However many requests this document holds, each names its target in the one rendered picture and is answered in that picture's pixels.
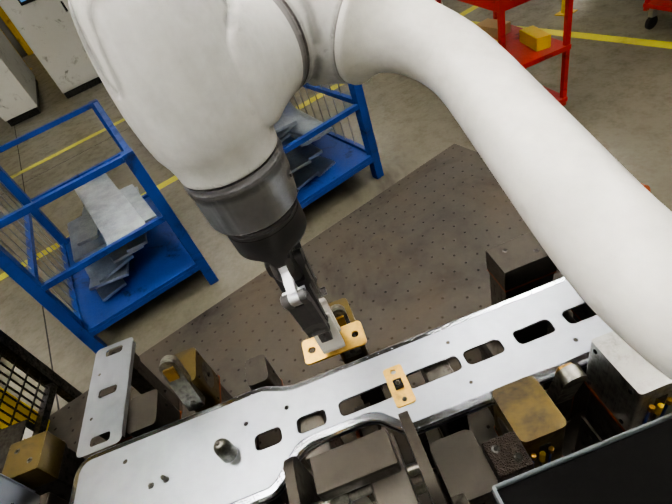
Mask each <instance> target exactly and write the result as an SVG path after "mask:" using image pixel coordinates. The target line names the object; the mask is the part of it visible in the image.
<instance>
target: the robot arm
mask: <svg viewBox="0 0 672 504"><path fill-rule="evenodd" d="M68 6H69V11H70V14H71V17H72V20H73V22H74V25H75V28H76V30H77V33H78V35H79V37H80V39H81V42H82V44H83V46H84V48H85V50H86V52H87V54H88V56H89V58H90V60H91V62H92V64H93V66H94V68H95V70H96V72H97V74H98V75H99V77H100V79H101V81H102V83H103V84H104V86H105V88H106V90H107V92H108V93H109V95H110V97H111V98H112V100H113V102H114V103H115V105H116V106H117V108H118V110H119V111H120V113H121V114H122V116H123V117H124V119H125V120H126V122H127V123H128V125H129V126H130V128H131V129H132V130H133V132H134V133H135V134H136V136H137V137H138V138H139V140H140V141H141V142H142V144H143V145H144V146H145V147H146V149H147V150H148V151H149V152H150V153H151V154H152V155H153V157H154V158H155V159H156V160H157V161H158V162H159V163H161V164H162V165H163V166H165V167H166V168H167V169H169V170H170V171H171V172H172V173H173V174H174V175H175V176H176V177H177V178H178V179H179V180H180V182H181V183H182V184H183V187H184V189H185V191H186V192H187V193H188V195H189V196H190V197H192V199H193V200H194V201H195V203H196V204H197V206H198V207H199V209H200V210H201V212H202V213H203V215H204V216H205V218H206V219H207V220H208V222H209V223H210V225H211V226H212V227H213V228H214V229H215V230H216V231H218V232H219V233H222V234H225V235H227V236H228V238H229V239H230V241H231V242H232V244H233V245H234V247H235V248H236V250H237V251H238V252H239V254H240V255H241V256H243V257H244V258H246V259H249V260H253V261H260V262H264V266H265V268H266V270H267V272H268V274H269V276H270V277H272V278H274V279H275V281H276V283H277V284H278V286H279V288H280V290H281V291H282V292H283V293H282V296H281V297H280V303H281V305H282V306H283V308H284V309H286V310H288V311H289V312H290V313H291V314H292V316H293V317H294V318H295V320H296V321H297V322H298V324H299V325H300V326H301V328H302V331H305V333H306V334H307V336H308V337H309V338H312V337H314V338H315V340H316V342H317V343H318V345H319V347H320V348H321V350H322V352H323V353H324V354H326V353H329V352H331V351H334V350H337V349H339V348H342V347H345V342H344V340H343V338H342V336H341V334H340V332H341V328H340V326H339V324H338V322H337V320H336V318H335V316H334V315H333V313H332V311H331V309H330V307H329V305H328V303H327V301H326V299H325V298H324V297H323V298H321V299H320V298H319V297H322V296H324V295H327V291H326V288H325V286H323V287H321V288H318V286H317V284H316V283H317V278H316V276H315V275H314V273H313V271H312V269H311V267H310V265H309V263H308V261H307V259H306V256H305V253H304V251H303V249H302V247H301V243H300V240H301V238H302V237H303V235H304V233H305V230H306V225H307V220H306V216H305V214H304V212H303V209H302V207H301V205H300V203H299V201H298V199H297V194H298V192H299V190H298V188H297V187H296V184H295V181H294V177H295V176H294V174H292V173H291V170H290V164H289V161H288V159H287V157H286V155H285V152H284V150H283V145H282V143H281V141H280V139H279V137H278V136H277V134H276V131H275V129H274V126H273V125H275V124H276V123H277V122H278V120H279V119H280V117H281V115H282V113H283V111H284V109H285V107H286V105H287V104H288V102H289V101H290V99H291V98H292V96H293V95H294V94H295V93H296V92H297V91H298V90H299V89H300V88H301V87H302V86H303V85H305V84H306V83H308V84H310V85H312V86H318V85H324V84H353V85H361V84H363V83H365V82H367V81H368V80H370V79H371V78H372V77H373V76H375V75H376V74H379V73H385V72H389V73H396V74H400V75H404V76H407V77H410V78H412V79H414V80H416V81H418V82H420V83H422V84H423V85H425V86H426V87H428V88H429V89H430V90H432V91H433V92H434V93H435V94H436V95H437V96H438V97H439V98H440V100H441V101H442V102H443V103H444V104H445V105H446V107H447V108H448V109H449V111H450V112H451V114H452V115H453V117H454V118H455V120H456V121H457V122H458V124H459V125H460V127H461V128H462V130H463V131H464V133H465V134H466V136H467V137H468V139H469V140H470V142H471V143H472V145H473V146H474V148H475V149H476V151H477V152H478V153H479V155H480V156H481V158H482V159H483V161H484V162H485V164H486V165H487V167H488V168H489V170H490V171H491V173H492V174H493V176H494V177H495V179H496V180H497V182H498V183H499V185H500V186H501V187H502V189H503V190H504V192H505V193H506V195H507V196H508V198H509V199H510V201H511V202H512V204H513V205H514V207H515V208H516V210H517V211H518V213H519V214H520V216H521V217H522V219H523V220H524V222H525V223H526V224H527V226H528V227H529V229H530V230H531V232H532V233H533V235H534V236H535V237H536V239H537V240H538V242H539V243H540V245H541V246H542V248H543V249H544V250H545V252H546V253H547V255H548V256H549V258H550V259H551V260H552V262H553V263H554V264H555V266H556V267H557V268H558V270H559V271H560V272H561V274H562V275H563V276H564V277H565V279H566V280H567V281H568V282H569V283H570V285H571V286H572V287H573V288H574V289H575V291H576V292H577V293H578V294H579V296H580V297H581V298H582V299H583V300H584V301H585V302H586V303H587V304H588V306H589V307H590V308H591V309H592V310H593V311H594V312H595V313H596V314H597V315H598V316H599V317H600V318H601V319H602V320H603V321H604V322H605V323H606V324H607V325H608V326H609V327H610V328H611V329H612V330H613V331H614V332H615V333H616V334H617V335H618V336H619V337H620V338H621V339H622V340H624V341H625V342H626V343H627V344H628V345H629V346H630V347H631V348H632V349H634V350H635V351H636V352H637V353H638V354H639V355H641V356H642V357H643V358H644V359H645V360H647V361H648V362H649V363H650V364H651V365H653V366H654V367H655V368H656V369H658V370H659V371H660V372H661V373H663V374H664V375H665V376H667V377H668V378H669V379H671V380H672V211H670V210H669V209H668V208H667V207H666V206H665V205H664V204H662V203H661V202H660V201H659V200H658V199H657V198H656V197H655V196H654V195H652V194H651V193H650V192H649V191H648V190H647V189H646V188H645V187H644V186H643V185H642V184H641V183H640V182H639V181H638V180H637V179H636V178H635V177H634V176H633V175H632V174H631V173H630V172H629V171H628V170H627V169H626V168H625V167H624V166H623V165H622V164H621V163H620V162H619V161H618V160H617V159H616V158H615V157H613V156H612V155H611V154H610V153H609V152H608V151H607V150H606V149H605V148H604V147H603V146H602V145H601V144H600V143H599V142H598V141H597V140H596V139H595V138H594V137H593V136H592V135H591V134H590V133H589V132H588V131H587V130H586V129H585V128H584V127H583V126H582V125H581V124H580V123H579V122H578V121H577V120H576V119H575V118H574V117H573V116H572V115H571V114H570V113H569V112H568V111H567V110H566V109H565V108H564V107H563V106H562V105H561V104H560V103H559V102H558V101H557V100H556V99H555V98H554V97H553V96H552V95H551V94H550V93H549V92H548V91H547V90H546V89H545V88H544V87H543V86H542V85H541V84H540V83H539V82H538V81H537V80H536V79H535V78H534V77H533V76H532V75H531V74H530V73H529V72H528V71H527V70H526V69H525V68H524V67H523V66H522V65H521V64H520V63H519V62H518V61H517V60H516V59H515V58H514V57H513V56H512V55H511V54H510V53H509V52H508V51H506V50H505V49H504V48H503V47H502V46H501V45H500V44H499V43H498V42H497V41H495V40H494V39H493V38H492V37H491V36H490V35H488V34H487V33H486V32H485V31H483V30H482V29H481V28H480V27H478V26H477V25H475V24H474V23H473V22H471V21H470V20H468V19H467V18H465V17H463V16H462V15H460V14H458V13H457V12H455V11H453V10H451V9H449V8H447V7H445V6H444V5H442V4H440V3H438V2H436V1H434V0H68Z"/></svg>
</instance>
